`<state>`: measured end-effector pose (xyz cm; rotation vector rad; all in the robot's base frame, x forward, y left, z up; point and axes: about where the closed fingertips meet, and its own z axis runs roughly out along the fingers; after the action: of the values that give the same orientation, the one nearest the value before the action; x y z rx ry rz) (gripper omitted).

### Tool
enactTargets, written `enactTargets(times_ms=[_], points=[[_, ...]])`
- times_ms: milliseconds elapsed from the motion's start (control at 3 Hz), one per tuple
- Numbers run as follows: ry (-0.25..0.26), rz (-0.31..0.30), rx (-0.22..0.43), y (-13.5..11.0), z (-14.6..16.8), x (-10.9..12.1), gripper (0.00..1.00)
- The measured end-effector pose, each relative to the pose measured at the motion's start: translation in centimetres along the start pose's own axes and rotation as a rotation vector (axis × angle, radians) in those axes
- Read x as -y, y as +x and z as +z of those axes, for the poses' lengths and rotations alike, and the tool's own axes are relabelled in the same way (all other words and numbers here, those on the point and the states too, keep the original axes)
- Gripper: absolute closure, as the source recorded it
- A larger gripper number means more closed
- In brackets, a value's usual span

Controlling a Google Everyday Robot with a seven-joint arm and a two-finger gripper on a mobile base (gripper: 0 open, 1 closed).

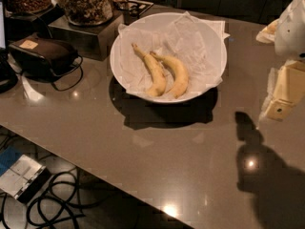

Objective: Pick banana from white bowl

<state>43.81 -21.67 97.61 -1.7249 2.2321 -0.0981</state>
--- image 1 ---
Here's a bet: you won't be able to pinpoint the dark base under cereal jar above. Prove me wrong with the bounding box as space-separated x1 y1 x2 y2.
6 6 64 41

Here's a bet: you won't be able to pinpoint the blue object on floor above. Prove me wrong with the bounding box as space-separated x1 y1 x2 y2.
0 146 22 176

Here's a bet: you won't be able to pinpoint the black handheld device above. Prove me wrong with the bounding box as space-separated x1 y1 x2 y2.
9 33 79 81

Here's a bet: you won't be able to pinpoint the black monitor stand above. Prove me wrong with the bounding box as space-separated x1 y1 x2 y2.
0 0 18 94

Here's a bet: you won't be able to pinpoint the black cable on table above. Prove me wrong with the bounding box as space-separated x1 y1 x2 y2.
47 54 85 93

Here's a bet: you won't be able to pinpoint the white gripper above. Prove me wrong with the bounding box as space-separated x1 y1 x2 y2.
256 0 305 121

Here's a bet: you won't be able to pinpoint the glass jar of granola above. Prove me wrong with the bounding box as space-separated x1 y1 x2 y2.
59 0 113 26

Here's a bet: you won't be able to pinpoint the black cables on floor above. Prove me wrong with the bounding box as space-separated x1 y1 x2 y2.
0 165 109 229

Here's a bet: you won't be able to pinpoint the white paper liner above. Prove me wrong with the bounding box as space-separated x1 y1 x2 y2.
117 10 231 101

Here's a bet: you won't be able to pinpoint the yellow banana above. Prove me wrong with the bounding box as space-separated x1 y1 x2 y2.
151 52 189 98
132 43 167 96

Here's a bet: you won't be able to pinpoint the white round bowl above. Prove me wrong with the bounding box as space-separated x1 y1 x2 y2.
109 11 228 104

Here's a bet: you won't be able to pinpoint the black tray in background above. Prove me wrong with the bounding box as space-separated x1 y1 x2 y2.
114 0 153 17

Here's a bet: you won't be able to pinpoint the dark metal scale base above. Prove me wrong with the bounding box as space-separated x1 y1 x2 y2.
49 10 124 61

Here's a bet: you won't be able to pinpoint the white box on floor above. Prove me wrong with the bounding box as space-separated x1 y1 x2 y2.
0 155 51 204

